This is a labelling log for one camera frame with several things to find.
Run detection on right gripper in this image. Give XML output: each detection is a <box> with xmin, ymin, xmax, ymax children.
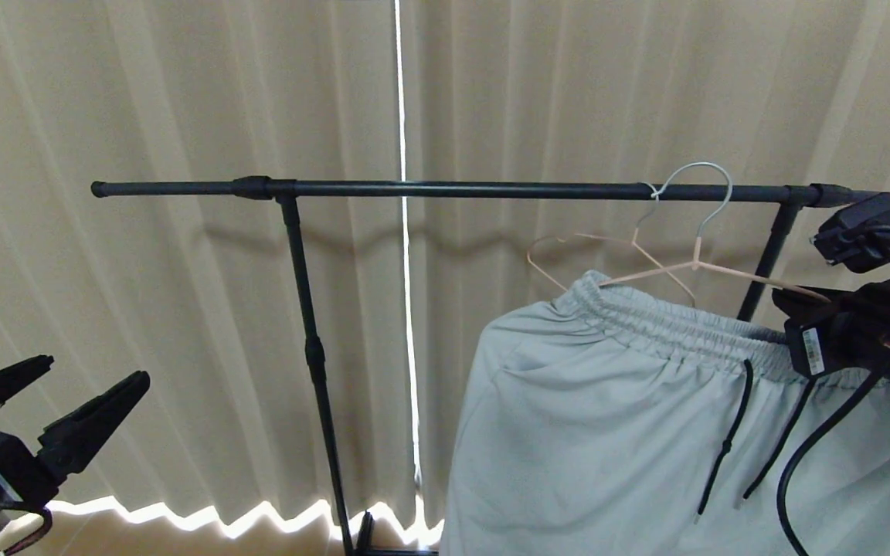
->
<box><xmin>784</xmin><ymin>307</ymin><xmax>890</xmax><ymax>381</ymax></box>

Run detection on pink clothes hanger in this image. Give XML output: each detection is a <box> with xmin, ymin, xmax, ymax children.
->
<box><xmin>526</xmin><ymin>184</ymin><xmax>699</xmax><ymax>308</ymax></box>
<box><xmin>598</xmin><ymin>161</ymin><xmax>832</xmax><ymax>303</ymax></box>

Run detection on pale grey shorts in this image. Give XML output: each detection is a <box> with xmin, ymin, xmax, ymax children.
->
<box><xmin>440</xmin><ymin>270</ymin><xmax>890</xmax><ymax>556</ymax></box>

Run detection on black clothes rack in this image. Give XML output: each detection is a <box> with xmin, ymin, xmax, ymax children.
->
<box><xmin>90</xmin><ymin>175</ymin><xmax>890</xmax><ymax>556</ymax></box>

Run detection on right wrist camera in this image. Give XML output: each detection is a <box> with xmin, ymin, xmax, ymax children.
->
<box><xmin>810</xmin><ymin>192</ymin><xmax>890</xmax><ymax>310</ymax></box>

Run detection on black cable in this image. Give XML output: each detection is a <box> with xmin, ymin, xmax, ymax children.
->
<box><xmin>776</xmin><ymin>367</ymin><xmax>884</xmax><ymax>556</ymax></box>

